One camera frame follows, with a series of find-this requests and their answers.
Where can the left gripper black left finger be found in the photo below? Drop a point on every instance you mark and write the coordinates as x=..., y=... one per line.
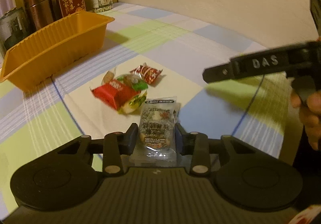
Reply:
x=110, y=148

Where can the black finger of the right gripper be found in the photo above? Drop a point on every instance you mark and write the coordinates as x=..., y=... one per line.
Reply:
x=239, y=68

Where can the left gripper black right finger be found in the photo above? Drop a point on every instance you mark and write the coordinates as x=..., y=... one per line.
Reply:
x=200, y=147

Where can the clear packet nut snack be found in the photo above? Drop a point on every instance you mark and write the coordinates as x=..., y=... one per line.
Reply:
x=155, y=146

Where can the red white patterned candy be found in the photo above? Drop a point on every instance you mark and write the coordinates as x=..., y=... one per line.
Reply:
x=146, y=73

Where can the person's right hand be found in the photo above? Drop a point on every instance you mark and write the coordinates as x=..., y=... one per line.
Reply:
x=309, y=116

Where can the green yellow snack packet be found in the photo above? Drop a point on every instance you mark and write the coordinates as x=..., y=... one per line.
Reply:
x=134, y=103

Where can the red boxy snack packet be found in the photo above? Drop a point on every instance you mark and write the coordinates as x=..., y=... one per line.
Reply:
x=115, y=94

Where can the green wrapped round candy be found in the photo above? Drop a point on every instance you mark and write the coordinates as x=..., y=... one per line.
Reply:
x=133, y=81

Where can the checked pastel tablecloth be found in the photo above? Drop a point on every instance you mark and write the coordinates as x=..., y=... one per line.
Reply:
x=63, y=107

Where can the orange plastic tray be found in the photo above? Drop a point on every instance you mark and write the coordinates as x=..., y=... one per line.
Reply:
x=54, y=47

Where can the dark green glass jar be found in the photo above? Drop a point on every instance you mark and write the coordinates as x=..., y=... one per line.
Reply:
x=14, y=28

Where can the brown metal thermos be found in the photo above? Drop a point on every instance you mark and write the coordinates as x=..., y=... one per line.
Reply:
x=39, y=12

